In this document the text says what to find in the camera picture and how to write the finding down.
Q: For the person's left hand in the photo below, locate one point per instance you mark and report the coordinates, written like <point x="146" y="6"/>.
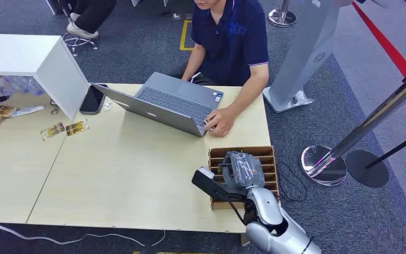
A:
<point x="222" y="122"/>

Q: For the wooden card holder box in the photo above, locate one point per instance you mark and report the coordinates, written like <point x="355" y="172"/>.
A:
<point x="220" y="152"/>

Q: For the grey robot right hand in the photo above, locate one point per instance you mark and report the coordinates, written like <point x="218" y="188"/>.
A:
<point x="245" y="171"/>

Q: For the chrome stanchion base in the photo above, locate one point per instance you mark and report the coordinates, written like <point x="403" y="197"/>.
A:
<point x="281" y="17"/>

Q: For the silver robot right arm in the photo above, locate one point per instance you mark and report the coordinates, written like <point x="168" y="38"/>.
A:
<point x="271" y="214"/>

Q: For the white earbuds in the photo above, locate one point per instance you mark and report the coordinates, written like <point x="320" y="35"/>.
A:
<point x="107" y="106"/>

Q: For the person in background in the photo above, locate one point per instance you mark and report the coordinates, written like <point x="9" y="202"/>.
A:
<point x="91" y="14"/>

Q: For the black stanchion post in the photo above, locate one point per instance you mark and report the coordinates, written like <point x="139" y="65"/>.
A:
<point x="366" y="168"/>

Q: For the grey kiosk stand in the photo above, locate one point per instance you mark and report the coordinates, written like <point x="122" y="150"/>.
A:
<point x="304" y="45"/>

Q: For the chrome chair base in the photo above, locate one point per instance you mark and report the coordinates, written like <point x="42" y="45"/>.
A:
<point x="78" y="42"/>

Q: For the black smartphone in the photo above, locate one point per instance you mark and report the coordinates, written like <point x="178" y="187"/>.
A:
<point x="91" y="101"/>

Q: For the black wrist camera with pale box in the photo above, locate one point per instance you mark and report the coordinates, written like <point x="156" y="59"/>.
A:
<point x="204" y="182"/>

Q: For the table leg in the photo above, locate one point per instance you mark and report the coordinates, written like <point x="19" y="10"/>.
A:
<point x="245" y="240"/>

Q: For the person's left forearm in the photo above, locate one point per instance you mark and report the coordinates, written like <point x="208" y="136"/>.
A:
<point x="252" y="91"/>

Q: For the grey laptop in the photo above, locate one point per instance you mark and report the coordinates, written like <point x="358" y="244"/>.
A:
<point x="175" y="101"/>

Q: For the person's right forearm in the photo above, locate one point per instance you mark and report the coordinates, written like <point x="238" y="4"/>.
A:
<point x="194" y="63"/>

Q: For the clear plastic bottles pack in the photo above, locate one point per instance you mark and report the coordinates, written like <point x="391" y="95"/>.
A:
<point x="14" y="85"/>

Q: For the white cabinet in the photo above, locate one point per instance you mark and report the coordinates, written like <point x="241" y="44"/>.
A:
<point x="14" y="52"/>

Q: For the white tube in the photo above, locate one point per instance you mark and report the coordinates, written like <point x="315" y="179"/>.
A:
<point x="28" y="110"/>

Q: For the chrome stanchion post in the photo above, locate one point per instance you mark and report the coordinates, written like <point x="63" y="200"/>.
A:
<point x="364" y="126"/>

